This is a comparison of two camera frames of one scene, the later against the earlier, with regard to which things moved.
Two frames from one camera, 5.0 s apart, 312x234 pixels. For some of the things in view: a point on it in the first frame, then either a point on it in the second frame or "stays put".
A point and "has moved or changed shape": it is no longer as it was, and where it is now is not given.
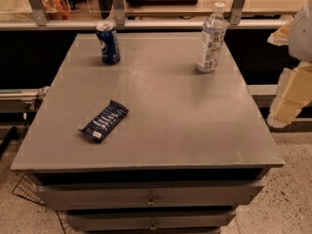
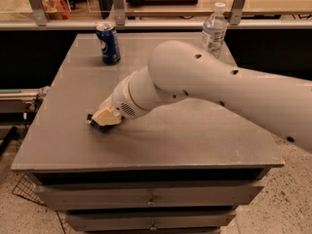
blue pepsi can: x=109 y=43 stays put
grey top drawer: x=145 y=195 stays put
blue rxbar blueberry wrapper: x=98 y=128 has moved or changed shape
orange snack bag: x=55 y=6 stays put
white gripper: x=301 y=36 to x=121 y=100
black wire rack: x=26 y=187 stays put
